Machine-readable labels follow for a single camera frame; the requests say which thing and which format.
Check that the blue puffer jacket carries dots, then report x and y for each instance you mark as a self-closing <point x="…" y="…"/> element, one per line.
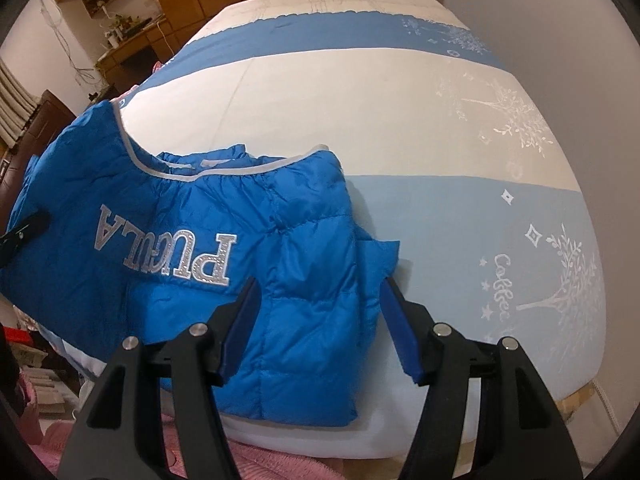
<point x="300" y="240"/>

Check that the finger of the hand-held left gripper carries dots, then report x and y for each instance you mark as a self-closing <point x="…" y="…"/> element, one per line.
<point x="27" y="229"/>

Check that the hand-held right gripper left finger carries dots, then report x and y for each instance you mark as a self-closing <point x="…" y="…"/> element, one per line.
<point x="241" y="335"/>

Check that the pale cardboard box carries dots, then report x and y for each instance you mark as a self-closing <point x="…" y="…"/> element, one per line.
<point x="42" y="377"/>

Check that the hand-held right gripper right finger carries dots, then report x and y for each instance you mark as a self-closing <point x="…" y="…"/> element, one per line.
<point x="402" y="332"/>

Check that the dark wooden cabinet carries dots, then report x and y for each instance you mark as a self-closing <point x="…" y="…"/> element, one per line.
<point x="51" y="110"/>

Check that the white radiator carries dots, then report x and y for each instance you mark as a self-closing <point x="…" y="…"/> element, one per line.
<point x="15" y="105"/>

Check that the pink floral blanket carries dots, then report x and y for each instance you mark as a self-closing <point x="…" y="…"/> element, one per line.
<point x="280" y="465"/>

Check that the blue white striped bedsheet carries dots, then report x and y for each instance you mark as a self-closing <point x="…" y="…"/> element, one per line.
<point x="350" y="100"/>

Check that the wooden desk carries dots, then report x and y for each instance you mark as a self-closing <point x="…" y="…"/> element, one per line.
<point x="131" y="55"/>

